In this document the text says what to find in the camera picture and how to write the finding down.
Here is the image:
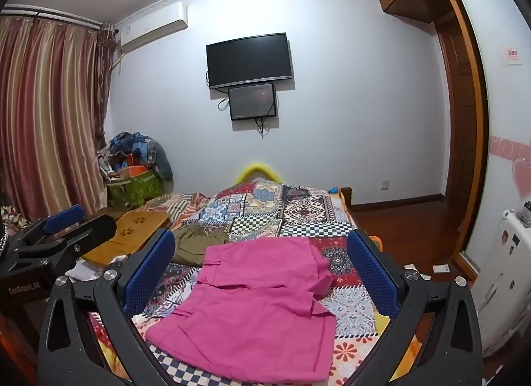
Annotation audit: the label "striped red curtain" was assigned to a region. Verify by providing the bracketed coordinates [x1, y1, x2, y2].
[0, 15, 117, 225]

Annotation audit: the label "olive green pants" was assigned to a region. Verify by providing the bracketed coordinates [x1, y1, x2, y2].
[172, 226, 231, 267]

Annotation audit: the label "pink pants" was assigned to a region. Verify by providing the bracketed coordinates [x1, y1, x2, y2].
[145, 237, 338, 382]

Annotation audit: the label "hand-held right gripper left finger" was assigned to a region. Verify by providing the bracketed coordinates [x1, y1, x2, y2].
[37, 228, 177, 386]

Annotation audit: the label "yellow curved plastic object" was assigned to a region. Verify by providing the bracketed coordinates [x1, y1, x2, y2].
[236, 163, 285, 184]

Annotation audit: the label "wooden room door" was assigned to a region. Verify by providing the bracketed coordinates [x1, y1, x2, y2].
[435, 13, 478, 254]

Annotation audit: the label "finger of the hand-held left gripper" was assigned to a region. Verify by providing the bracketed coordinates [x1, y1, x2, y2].
[6, 217, 117, 274]
[10, 205, 86, 248]

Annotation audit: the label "small black wall monitor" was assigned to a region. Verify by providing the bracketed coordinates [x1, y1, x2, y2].
[228, 83, 278, 121]

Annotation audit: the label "pile of clothes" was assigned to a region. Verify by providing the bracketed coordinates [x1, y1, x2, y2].
[100, 132, 173, 181]

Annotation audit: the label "frosted glass sliding door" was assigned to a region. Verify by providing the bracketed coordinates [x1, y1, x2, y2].
[431, 0, 531, 279]

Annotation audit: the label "square pink door sticker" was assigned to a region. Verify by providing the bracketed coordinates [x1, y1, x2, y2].
[501, 43, 522, 66]

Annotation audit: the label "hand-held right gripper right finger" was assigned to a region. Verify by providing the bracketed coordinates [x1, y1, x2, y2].
[344, 229, 484, 386]

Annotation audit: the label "patchwork patterned bedsheet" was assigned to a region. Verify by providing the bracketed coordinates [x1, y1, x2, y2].
[83, 181, 419, 386]

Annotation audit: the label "white air conditioner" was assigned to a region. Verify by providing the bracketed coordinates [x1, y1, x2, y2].
[118, 1, 188, 55]

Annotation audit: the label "black wall television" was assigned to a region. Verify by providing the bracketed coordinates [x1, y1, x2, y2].
[206, 33, 294, 90]

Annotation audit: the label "wooden lap table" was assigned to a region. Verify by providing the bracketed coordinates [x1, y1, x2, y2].
[85, 209, 170, 267]

